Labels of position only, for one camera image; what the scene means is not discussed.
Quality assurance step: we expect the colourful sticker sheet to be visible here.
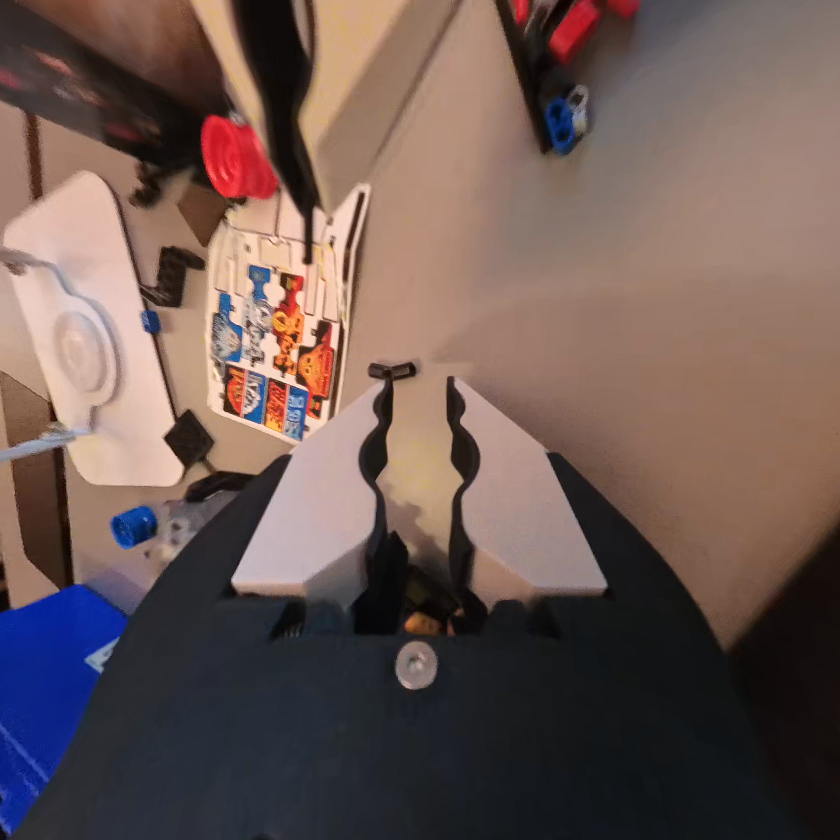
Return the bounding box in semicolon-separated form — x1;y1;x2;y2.
205;184;371;442

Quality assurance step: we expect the black toy connector piece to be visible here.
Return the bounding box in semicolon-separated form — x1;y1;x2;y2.
130;164;198;209

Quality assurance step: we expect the black square grid plate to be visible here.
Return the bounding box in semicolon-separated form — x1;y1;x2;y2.
163;410;216;466

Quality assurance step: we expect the blue tagged storage bin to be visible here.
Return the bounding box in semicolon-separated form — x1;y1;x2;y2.
0;584;129;834

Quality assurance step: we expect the grey desk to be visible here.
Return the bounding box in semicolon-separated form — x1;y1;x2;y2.
0;0;840;657

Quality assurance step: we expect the white book stand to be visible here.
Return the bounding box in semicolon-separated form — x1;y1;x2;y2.
0;246;122;460

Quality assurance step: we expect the black perforated pad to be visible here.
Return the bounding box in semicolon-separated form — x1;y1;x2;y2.
728;538;840;840

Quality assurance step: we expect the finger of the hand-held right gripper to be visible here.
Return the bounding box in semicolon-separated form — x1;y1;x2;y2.
189;0;311;212
281;0;465;214

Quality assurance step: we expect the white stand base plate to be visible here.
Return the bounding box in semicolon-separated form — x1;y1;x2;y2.
3;172;185;488

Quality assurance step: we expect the pile of small toy pins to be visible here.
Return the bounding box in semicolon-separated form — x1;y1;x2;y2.
495;0;643;157

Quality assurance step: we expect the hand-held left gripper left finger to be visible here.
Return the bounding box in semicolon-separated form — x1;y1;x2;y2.
230;379;409;632

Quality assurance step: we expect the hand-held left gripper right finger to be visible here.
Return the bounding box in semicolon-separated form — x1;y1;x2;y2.
448;376;609;627

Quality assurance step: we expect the red toy wheel hub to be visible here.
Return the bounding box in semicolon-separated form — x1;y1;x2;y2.
200;113;280;201

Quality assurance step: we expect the black angled toy panel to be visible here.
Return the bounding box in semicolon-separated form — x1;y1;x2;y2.
177;184;227;247

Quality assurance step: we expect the blue toy wheel hub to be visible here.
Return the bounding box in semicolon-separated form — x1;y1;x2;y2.
110;505;160;550

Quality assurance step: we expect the black toy set box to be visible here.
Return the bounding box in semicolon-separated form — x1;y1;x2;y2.
0;0;231;191

